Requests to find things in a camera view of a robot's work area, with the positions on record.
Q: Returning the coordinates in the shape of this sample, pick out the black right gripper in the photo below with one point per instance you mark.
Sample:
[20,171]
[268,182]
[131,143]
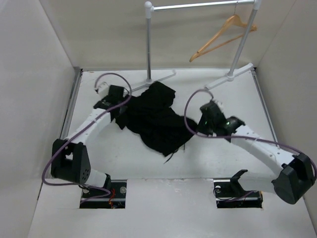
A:
[200,129]

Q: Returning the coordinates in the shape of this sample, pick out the black trousers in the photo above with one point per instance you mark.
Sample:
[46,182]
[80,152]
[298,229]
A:
[151,117]

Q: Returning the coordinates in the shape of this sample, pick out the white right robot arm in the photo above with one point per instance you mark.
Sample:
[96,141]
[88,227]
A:
[292,174]

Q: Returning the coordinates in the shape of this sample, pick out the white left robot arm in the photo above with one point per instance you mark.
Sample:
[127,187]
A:
[71,161]

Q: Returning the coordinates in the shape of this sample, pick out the wooden clothes hanger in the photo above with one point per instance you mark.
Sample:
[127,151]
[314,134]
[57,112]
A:
[233,21]

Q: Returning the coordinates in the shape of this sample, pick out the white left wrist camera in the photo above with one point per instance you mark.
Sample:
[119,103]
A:
[102,90]

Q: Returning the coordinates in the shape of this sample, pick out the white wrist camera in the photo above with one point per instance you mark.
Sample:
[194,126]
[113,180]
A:
[102,90]
[219,104]

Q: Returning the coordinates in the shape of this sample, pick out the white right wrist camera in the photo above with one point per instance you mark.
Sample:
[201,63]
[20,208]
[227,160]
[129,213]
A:
[219,104]

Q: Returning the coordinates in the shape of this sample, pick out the aluminium table edge rail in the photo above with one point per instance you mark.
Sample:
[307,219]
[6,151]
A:
[71,103]

